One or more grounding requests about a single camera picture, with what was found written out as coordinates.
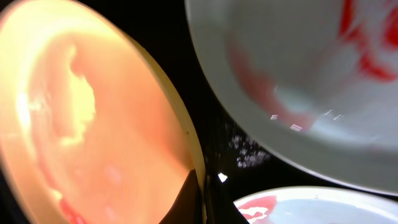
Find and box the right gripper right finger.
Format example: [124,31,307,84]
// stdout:
[205,174,249,224]

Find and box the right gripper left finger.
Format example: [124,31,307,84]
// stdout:
[160,170,202,224]

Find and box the mint plate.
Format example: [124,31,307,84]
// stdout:
[234,186,397,224]
[185,0,397,195]

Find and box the yellow plate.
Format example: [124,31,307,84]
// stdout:
[1,1,206,224]

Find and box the round black tray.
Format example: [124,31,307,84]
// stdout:
[0,0,398,224]

